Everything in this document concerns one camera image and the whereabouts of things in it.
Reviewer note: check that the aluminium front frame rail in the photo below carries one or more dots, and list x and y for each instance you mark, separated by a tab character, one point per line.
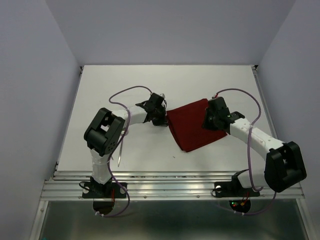
141	186

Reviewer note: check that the silver metal spoon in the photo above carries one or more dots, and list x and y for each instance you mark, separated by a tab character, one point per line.
123	133

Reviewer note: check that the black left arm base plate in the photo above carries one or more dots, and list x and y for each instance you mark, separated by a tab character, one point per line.
109	191

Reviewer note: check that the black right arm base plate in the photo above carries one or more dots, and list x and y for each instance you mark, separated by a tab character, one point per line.
225	188

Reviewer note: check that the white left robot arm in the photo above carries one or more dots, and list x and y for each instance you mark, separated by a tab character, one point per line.
105	131

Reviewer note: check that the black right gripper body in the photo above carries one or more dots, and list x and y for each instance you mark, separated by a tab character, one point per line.
209	120

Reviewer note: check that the aluminium right side rail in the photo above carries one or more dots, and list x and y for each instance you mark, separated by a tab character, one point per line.
264	123

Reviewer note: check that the dark red cloth napkin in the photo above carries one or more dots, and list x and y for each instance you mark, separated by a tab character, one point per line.
185	124

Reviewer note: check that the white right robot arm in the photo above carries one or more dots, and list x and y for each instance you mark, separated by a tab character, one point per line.
284	165

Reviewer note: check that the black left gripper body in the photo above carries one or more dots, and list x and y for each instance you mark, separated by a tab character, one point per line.
159	119

